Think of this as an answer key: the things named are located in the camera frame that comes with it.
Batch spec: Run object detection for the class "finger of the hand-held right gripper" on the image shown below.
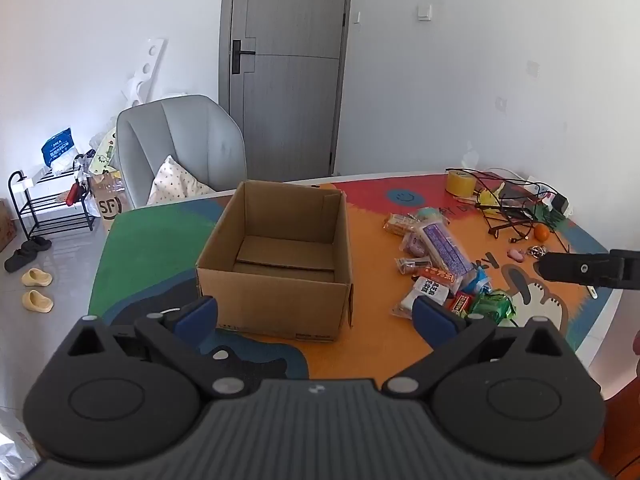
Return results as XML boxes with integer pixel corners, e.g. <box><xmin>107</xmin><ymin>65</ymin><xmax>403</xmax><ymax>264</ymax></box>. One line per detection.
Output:
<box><xmin>537</xmin><ymin>252</ymin><xmax>610</xmax><ymax>286</ymax></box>

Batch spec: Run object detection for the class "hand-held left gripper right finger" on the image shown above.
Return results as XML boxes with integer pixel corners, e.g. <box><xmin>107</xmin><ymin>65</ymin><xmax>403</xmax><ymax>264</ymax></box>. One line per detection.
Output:
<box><xmin>381</xmin><ymin>296</ymin><xmax>571</xmax><ymax>402</ymax></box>

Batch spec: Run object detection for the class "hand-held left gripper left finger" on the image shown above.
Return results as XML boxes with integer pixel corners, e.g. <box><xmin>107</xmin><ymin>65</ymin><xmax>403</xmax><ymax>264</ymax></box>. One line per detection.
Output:
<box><xmin>65</xmin><ymin>296</ymin><xmax>253</xmax><ymax>402</ymax></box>

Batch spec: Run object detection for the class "orange red snack packet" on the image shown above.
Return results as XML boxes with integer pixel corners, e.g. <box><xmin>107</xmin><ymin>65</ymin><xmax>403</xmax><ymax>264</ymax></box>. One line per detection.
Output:
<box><xmin>417</xmin><ymin>265</ymin><xmax>459</xmax><ymax>286</ymax></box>

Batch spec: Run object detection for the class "blue snack packet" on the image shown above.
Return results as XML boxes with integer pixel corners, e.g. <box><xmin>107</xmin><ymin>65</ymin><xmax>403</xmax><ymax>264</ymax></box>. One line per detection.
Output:
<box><xmin>457</xmin><ymin>267</ymin><xmax>494</xmax><ymax>296</ymax></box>

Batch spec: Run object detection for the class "dark green snack packet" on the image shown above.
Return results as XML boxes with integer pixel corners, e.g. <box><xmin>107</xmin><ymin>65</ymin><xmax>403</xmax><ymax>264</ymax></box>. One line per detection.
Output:
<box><xmin>481</xmin><ymin>289</ymin><xmax>516</xmax><ymax>320</ymax></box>

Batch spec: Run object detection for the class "purple and white long packet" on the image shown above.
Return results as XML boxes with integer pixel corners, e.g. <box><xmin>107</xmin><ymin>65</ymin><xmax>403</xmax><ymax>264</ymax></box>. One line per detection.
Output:
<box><xmin>417</xmin><ymin>222</ymin><xmax>474</xmax><ymax>279</ymax></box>

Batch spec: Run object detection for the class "pink purple snack packet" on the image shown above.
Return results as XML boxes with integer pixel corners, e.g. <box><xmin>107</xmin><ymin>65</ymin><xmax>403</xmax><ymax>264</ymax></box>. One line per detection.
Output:
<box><xmin>402</xmin><ymin>232</ymin><xmax>429</xmax><ymax>259</ymax></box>

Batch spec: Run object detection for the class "green-topped cake packet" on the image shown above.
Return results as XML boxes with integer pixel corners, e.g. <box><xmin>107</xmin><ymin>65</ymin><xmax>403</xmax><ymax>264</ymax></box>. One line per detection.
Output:
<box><xmin>414</xmin><ymin>207</ymin><xmax>449</xmax><ymax>226</ymax></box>

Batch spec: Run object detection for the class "colourful printed table mat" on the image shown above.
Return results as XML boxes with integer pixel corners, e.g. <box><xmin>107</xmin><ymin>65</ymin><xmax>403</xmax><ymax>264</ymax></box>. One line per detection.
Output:
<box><xmin>87</xmin><ymin>172</ymin><xmax>623</xmax><ymax>401</ymax></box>

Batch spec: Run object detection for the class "yellow toy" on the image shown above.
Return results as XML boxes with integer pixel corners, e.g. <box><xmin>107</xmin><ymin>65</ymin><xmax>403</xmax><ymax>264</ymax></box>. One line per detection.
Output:
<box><xmin>475</xmin><ymin>187</ymin><xmax>502</xmax><ymax>217</ymax></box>

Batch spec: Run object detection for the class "dotted white pillow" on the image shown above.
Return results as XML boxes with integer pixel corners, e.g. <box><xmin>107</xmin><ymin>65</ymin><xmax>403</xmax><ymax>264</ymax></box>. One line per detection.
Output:
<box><xmin>146</xmin><ymin>155</ymin><xmax>216</xmax><ymax>206</ymax></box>

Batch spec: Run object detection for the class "yellow tape roll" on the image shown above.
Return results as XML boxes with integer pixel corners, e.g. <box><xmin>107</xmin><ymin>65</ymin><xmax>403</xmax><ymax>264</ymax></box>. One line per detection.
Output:
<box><xmin>445</xmin><ymin>170</ymin><xmax>484</xmax><ymax>197</ymax></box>

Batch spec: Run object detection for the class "printed cardboard box with clutter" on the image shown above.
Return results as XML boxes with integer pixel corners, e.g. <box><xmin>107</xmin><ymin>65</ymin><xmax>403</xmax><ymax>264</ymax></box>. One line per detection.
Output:
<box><xmin>90</xmin><ymin>170</ymin><xmax>132</xmax><ymax>234</ymax></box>

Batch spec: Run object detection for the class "black slipper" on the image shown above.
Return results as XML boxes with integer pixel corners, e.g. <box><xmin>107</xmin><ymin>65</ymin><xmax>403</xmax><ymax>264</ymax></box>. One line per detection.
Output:
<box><xmin>20</xmin><ymin>237</ymin><xmax>53</xmax><ymax>256</ymax></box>
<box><xmin>4</xmin><ymin>249</ymin><xmax>37</xmax><ymax>274</ymax></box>

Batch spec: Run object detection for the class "grey chair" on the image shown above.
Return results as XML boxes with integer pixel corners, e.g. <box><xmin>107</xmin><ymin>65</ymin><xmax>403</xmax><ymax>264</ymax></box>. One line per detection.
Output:
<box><xmin>115</xmin><ymin>94</ymin><xmax>248</xmax><ymax>211</ymax></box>

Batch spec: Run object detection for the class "black shoe rack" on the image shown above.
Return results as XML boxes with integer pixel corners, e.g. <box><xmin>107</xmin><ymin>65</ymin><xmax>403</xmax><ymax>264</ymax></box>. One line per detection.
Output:
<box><xmin>7</xmin><ymin>170</ymin><xmax>96</xmax><ymax>239</ymax></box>

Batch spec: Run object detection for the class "pile of plastic bags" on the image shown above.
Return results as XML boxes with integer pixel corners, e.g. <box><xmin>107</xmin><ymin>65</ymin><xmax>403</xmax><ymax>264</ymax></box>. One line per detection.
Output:
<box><xmin>75</xmin><ymin>129</ymin><xmax>119</xmax><ymax>177</ymax></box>

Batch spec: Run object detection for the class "small brown cardboard box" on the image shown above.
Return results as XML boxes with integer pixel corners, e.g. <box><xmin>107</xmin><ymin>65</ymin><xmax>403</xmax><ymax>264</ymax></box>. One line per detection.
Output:
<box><xmin>0</xmin><ymin>199</ymin><xmax>16</xmax><ymax>254</ymax></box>

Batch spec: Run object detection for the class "blue and white bag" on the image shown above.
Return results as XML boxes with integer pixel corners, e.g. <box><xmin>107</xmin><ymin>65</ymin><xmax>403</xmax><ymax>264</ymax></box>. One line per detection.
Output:
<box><xmin>41</xmin><ymin>126</ymin><xmax>76</xmax><ymax>169</ymax></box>

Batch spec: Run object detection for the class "silver plastic bag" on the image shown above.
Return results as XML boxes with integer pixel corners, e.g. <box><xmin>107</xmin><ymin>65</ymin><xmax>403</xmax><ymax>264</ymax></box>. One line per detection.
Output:
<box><xmin>0</xmin><ymin>407</ymin><xmax>42</xmax><ymax>480</ymax></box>

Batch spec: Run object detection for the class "grey door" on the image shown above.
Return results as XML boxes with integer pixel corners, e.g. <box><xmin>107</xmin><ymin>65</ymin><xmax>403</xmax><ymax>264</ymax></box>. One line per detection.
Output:
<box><xmin>219</xmin><ymin>0</ymin><xmax>354</xmax><ymax>182</ymax></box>

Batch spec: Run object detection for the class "white foam board with holes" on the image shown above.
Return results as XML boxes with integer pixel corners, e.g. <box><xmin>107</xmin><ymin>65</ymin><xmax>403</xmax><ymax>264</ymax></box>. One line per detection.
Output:
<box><xmin>120</xmin><ymin>37</ymin><xmax>166</xmax><ymax>109</ymax></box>

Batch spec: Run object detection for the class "black wire basket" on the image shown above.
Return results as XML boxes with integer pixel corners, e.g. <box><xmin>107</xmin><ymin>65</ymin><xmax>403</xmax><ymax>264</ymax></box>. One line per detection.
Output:
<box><xmin>459</xmin><ymin>167</ymin><xmax>572</xmax><ymax>242</ymax></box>

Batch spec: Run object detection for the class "black door handle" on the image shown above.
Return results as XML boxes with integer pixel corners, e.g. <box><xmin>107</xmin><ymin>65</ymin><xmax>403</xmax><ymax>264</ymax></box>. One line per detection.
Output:
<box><xmin>230</xmin><ymin>39</ymin><xmax>257</xmax><ymax>75</ymax></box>

